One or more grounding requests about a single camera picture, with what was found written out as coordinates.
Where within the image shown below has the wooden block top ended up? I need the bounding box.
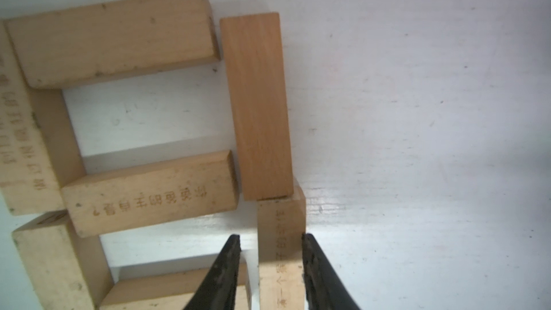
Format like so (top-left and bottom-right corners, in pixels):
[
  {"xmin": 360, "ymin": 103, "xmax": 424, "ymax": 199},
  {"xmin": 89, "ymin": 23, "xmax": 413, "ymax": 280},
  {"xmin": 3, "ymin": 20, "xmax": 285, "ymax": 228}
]
[{"xmin": 220, "ymin": 12, "xmax": 294, "ymax": 201}]

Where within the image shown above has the wooden block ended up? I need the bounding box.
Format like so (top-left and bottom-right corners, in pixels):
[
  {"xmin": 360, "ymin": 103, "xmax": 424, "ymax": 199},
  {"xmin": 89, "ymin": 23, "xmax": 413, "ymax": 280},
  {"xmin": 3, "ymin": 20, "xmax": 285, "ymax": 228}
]
[
  {"xmin": 1, "ymin": 23, "xmax": 86, "ymax": 215},
  {"xmin": 220, "ymin": 12, "xmax": 294, "ymax": 201},
  {"xmin": 98, "ymin": 260, "xmax": 253, "ymax": 310},
  {"xmin": 62, "ymin": 150, "xmax": 239, "ymax": 238},
  {"xmin": 7, "ymin": 0, "xmax": 220, "ymax": 89},
  {"xmin": 257, "ymin": 181, "xmax": 306, "ymax": 310}
]

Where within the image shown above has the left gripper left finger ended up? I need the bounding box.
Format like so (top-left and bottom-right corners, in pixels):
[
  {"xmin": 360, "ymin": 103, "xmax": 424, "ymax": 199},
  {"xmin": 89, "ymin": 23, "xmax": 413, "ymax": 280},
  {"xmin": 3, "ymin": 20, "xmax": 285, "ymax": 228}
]
[{"xmin": 184, "ymin": 234, "xmax": 241, "ymax": 310}]

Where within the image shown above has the wooden block numbered 67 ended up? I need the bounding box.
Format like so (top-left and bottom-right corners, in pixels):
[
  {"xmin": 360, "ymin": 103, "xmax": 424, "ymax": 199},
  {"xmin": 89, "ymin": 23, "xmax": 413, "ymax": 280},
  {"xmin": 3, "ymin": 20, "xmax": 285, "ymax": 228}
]
[{"xmin": 11, "ymin": 210, "xmax": 114, "ymax": 309}]

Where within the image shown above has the wooden block bottom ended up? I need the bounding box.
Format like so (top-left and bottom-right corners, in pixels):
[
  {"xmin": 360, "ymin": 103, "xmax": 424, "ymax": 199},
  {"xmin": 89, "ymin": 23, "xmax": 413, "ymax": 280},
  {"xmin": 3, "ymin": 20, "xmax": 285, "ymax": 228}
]
[{"xmin": 257, "ymin": 181, "xmax": 306, "ymax": 310}]

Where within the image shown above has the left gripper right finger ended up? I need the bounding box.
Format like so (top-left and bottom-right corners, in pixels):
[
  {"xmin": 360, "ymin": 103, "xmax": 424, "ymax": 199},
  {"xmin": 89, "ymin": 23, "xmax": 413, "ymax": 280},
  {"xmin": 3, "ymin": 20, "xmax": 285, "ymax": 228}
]
[{"xmin": 301, "ymin": 233, "xmax": 360, "ymax": 310}]

